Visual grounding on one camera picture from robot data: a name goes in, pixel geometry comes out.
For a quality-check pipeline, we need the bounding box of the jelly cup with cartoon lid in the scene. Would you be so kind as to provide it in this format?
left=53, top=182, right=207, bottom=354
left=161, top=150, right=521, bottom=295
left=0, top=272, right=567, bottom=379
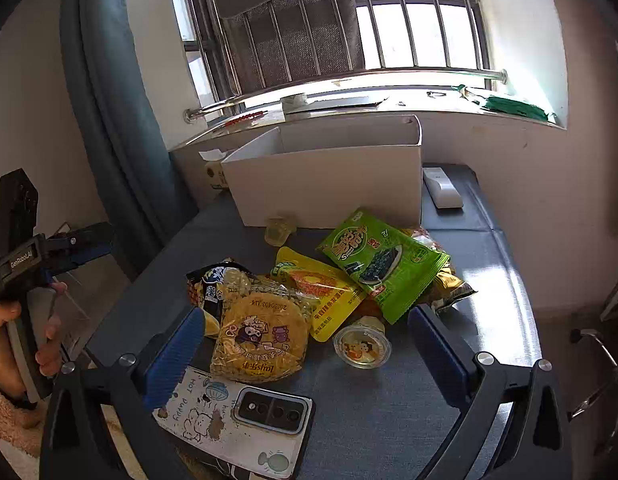
left=333, top=315, right=392, bottom=370

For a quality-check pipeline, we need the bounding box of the dark blue chips packet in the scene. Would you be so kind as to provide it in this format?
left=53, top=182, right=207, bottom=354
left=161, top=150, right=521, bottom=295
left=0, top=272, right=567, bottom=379
left=185, top=257, right=250, bottom=338

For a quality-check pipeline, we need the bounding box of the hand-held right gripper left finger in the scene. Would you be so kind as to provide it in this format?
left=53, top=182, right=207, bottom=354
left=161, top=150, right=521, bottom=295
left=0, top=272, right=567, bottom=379
left=39, top=305, right=207, bottom=480

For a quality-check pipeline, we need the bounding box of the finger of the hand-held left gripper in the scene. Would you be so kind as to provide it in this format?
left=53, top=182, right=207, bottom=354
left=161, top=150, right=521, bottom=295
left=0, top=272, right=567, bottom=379
left=49, top=241, right=116, bottom=281
left=43, top=221, right=114, bottom=256

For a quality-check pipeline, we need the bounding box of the orange and white snack packet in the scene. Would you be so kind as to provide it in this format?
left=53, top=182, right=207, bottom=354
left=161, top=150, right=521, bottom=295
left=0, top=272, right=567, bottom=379
left=401, top=226, right=447, bottom=253

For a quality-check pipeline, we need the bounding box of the teal curtain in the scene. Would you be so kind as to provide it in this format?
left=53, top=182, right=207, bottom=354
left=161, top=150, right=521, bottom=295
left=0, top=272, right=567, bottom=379
left=59, top=0, right=200, bottom=281

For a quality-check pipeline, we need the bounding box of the chrome chair base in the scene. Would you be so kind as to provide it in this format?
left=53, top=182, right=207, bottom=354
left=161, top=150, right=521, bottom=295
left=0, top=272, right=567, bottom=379
left=569, top=327, right=618, bottom=441

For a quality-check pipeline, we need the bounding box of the person's left hand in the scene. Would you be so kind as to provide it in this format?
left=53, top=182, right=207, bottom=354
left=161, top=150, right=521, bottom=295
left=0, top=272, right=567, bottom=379
left=0, top=281, right=70, bottom=403

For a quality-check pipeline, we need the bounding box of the metal window guard rail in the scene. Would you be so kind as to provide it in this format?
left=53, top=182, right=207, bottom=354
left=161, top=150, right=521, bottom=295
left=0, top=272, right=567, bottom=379
left=144, top=0, right=510, bottom=123

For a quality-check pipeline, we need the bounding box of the small clear jelly cup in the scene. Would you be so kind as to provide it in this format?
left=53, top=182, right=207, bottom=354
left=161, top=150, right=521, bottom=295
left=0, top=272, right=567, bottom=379
left=265, top=216, right=297, bottom=247

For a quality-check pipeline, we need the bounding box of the person's left forearm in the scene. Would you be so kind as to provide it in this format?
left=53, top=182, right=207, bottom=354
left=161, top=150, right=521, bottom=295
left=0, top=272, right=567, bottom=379
left=0, top=375, right=46, bottom=461

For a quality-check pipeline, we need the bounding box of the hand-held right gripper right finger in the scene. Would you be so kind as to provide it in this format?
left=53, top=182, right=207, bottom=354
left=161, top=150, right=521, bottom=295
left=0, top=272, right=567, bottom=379
left=408, top=304, right=574, bottom=480

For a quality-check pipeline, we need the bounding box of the tissue box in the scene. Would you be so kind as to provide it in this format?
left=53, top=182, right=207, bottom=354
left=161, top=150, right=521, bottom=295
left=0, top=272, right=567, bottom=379
left=199, top=149, right=230, bottom=191

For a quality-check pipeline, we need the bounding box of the red pen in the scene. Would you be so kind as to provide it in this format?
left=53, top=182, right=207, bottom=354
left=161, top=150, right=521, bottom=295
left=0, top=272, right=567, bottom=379
left=224, top=110, right=270, bottom=128

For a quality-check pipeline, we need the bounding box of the grey hanging towel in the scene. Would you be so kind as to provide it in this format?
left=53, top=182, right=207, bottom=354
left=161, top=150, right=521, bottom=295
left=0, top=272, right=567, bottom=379
left=198, top=0, right=367, bottom=91

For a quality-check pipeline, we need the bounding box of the white remote control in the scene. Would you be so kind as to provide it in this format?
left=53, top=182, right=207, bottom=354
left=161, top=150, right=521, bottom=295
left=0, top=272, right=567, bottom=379
left=422, top=166, right=464, bottom=210

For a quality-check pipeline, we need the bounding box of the white cardboard box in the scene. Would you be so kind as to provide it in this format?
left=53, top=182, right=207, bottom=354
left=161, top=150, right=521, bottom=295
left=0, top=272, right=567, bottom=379
left=220, top=114, right=424, bottom=228

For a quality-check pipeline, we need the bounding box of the round yellow noodle cake packet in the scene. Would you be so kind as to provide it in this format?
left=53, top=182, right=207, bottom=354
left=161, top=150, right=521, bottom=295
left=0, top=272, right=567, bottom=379
left=210, top=272, right=320, bottom=386

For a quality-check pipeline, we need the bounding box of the green seaweed snack packet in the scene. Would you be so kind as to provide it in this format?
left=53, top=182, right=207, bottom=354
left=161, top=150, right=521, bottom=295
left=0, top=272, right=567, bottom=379
left=316, top=207, right=450, bottom=325

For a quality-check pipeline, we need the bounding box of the yellow snack pouch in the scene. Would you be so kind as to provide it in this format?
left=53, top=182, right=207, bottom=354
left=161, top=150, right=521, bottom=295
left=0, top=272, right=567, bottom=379
left=271, top=246, right=368, bottom=343

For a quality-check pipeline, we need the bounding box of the gold snack packet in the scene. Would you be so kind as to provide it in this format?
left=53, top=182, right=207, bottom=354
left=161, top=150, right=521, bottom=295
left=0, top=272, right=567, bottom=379
left=429, top=260, right=477, bottom=313

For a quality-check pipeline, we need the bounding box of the green cloth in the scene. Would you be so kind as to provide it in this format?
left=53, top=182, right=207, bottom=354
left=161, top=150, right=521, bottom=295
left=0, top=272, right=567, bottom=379
left=459, top=85, right=557, bottom=123

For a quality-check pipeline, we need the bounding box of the phone with cartoon case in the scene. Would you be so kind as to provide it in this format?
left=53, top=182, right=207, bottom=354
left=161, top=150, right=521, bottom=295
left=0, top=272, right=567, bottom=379
left=153, top=366, right=316, bottom=480

